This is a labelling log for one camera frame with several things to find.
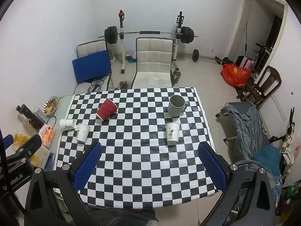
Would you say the red plastic cup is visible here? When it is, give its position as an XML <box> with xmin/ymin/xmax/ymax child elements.
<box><xmin>96</xmin><ymin>98</ymin><xmax>118</xmax><ymax>121</ymax></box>

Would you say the white padded chair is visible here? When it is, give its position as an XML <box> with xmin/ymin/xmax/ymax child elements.
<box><xmin>75</xmin><ymin>40</ymin><xmax>114</xmax><ymax>93</ymax></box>
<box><xmin>131</xmin><ymin>37</ymin><xmax>176</xmax><ymax>89</ymax></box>

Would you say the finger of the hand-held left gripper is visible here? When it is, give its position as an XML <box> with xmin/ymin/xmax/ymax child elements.
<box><xmin>12</xmin><ymin>134</ymin><xmax>43</xmax><ymax>163</ymax></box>
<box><xmin>2</xmin><ymin>134</ymin><xmax>14</xmax><ymax>147</ymax></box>

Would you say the teal cloth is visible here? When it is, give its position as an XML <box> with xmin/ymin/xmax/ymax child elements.
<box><xmin>251</xmin><ymin>145</ymin><xmax>283</xmax><ymax>182</ymax></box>

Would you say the blue board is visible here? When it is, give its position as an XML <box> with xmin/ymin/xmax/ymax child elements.
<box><xmin>72</xmin><ymin>50</ymin><xmax>112</xmax><ymax>85</ymax></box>

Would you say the grey cloth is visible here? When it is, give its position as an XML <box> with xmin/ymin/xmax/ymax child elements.
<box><xmin>222</xmin><ymin>104</ymin><xmax>270</xmax><ymax>161</ymax></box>

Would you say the door frame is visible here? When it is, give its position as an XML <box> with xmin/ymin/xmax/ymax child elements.
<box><xmin>225</xmin><ymin>0</ymin><xmax>289</xmax><ymax>67</ymax></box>

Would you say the grey ceramic mug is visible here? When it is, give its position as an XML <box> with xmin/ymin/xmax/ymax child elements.
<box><xmin>167</xmin><ymin>95</ymin><xmax>189</xmax><ymax>118</ymax></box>

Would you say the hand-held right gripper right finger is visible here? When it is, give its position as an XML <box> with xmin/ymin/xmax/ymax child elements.
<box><xmin>198</xmin><ymin>142</ymin><xmax>277</xmax><ymax>226</ymax></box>

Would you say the orange snack packet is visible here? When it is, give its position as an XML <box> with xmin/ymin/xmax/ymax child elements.
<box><xmin>39</xmin><ymin>124</ymin><xmax>56</xmax><ymax>149</ymax></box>

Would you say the white printed paper cup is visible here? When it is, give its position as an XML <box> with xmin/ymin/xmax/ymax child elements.
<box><xmin>59</xmin><ymin>119</ymin><xmax>77</xmax><ymax>131</ymax></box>
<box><xmin>165</xmin><ymin>122</ymin><xmax>181</xmax><ymax>146</ymax></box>
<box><xmin>76</xmin><ymin>123</ymin><xmax>91</xmax><ymax>144</ymax></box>

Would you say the dark wooden chair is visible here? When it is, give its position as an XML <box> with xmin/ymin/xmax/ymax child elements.
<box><xmin>236</xmin><ymin>65</ymin><xmax>282</xmax><ymax>106</ymax></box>

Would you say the red plastic bag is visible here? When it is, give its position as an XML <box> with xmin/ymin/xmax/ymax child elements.
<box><xmin>220</xmin><ymin>63</ymin><xmax>252</xmax><ymax>87</ymax></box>

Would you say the barbell with black plates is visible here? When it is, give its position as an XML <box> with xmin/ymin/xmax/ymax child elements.
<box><xmin>98</xmin><ymin>26</ymin><xmax>198</xmax><ymax>45</ymax></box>

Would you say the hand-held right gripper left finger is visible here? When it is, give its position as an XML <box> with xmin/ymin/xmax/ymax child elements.
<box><xmin>24</xmin><ymin>142</ymin><xmax>103</xmax><ymax>226</ymax></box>

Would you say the folding cot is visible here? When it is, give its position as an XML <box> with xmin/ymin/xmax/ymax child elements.
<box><xmin>216</xmin><ymin>102</ymin><xmax>271</xmax><ymax>146</ymax></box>

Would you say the yellow snack bag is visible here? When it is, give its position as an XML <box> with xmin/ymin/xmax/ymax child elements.
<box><xmin>13</xmin><ymin>129</ymin><xmax>31</xmax><ymax>149</ymax></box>

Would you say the small barbell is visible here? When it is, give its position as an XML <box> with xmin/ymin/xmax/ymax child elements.
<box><xmin>188</xmin><ymin>49</ymin><xmax>234</xmax><ymax>65</ymax></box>

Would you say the black stand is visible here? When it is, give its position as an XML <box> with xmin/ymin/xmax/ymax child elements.
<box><xmin>270</xmin><ymin>107</ymin><xmax>297</xmax><ymax>144</ymax></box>

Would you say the white barbell rack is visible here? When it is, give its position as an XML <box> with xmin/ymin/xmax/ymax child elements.
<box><xmin>116</xmin><ymin>10</ymin><xmax>187</xmax><ymax>74</ymax></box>

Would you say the dark bottle box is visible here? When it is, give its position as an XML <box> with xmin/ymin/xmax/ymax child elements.
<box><xmin>16</xmin><ymin>104</ymin><xmax>46</xmax><ymax>129</ymax></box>

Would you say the patterned plate of food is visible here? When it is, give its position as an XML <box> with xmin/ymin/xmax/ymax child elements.
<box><xmin>42</xmin><ymin>96</ymin><xmax>59</xmax><ymax>116</ymax></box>

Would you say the black scooter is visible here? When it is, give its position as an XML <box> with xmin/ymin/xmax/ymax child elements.
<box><xmin>255</xmin><ymin>42</ymin><xmax>274</xmax><ymax>72</ymax></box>

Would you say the white power strip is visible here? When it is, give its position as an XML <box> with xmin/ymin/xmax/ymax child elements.
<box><xmin>271</xmin><ymin>94</ymin><xmax>287</xmax><ymax>121</ymax></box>

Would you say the black white checkered tablecloth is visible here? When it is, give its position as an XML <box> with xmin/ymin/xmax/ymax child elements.
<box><xmin>55</xmin><ymin>87</ymin><xmax>219</xmax><ymax>209</ymax></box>

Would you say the pink suitcase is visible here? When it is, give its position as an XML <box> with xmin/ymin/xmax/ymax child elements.
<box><xmin>235</xmin><ymin>55</ymin><xmax>256</xmax><ymax>69</ymax></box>

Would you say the white yellow flat box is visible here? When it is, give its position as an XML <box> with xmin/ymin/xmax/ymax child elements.
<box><xmin>30</xmin><ymin>146</ymin><xmax>56</xmax><ymax>170</ymax></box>

